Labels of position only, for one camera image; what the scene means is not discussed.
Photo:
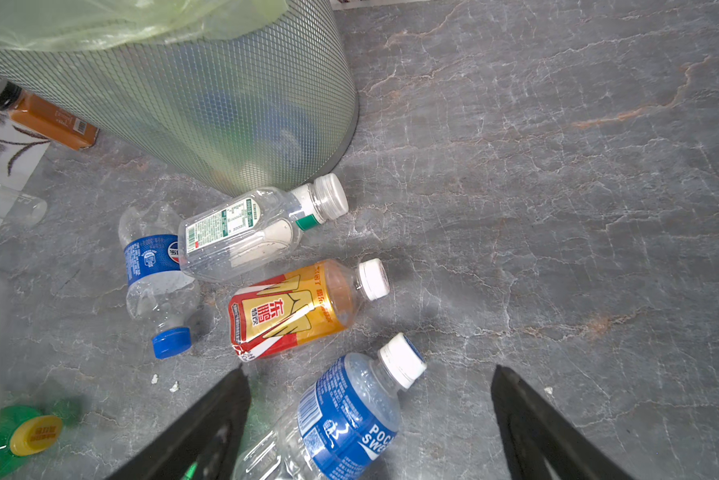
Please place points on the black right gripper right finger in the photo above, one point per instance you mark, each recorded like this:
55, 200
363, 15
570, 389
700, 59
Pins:
539, 443

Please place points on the clear bottle green white label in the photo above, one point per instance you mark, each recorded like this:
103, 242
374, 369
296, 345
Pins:
255, 228

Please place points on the Pocari Sweat bottle white cap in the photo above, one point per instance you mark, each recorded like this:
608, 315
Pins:
342, 423

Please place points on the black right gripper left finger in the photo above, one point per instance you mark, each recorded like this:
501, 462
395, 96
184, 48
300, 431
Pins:
204, 442

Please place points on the orange red drink bottle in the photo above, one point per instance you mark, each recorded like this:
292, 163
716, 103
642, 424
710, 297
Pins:
293, 309

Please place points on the green Sprite bottle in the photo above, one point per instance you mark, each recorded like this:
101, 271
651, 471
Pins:
24, 432

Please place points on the clear plastic measuring cup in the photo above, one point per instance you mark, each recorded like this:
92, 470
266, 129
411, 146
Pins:
21, 208

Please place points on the mesh waste bin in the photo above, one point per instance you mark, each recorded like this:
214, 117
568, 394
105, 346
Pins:
274, 107

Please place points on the Pepsi water bottle blue cap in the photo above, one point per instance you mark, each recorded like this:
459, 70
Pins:
158, 292

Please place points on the orange spice jar black lid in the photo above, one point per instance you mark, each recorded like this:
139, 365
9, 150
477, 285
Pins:
31, 111

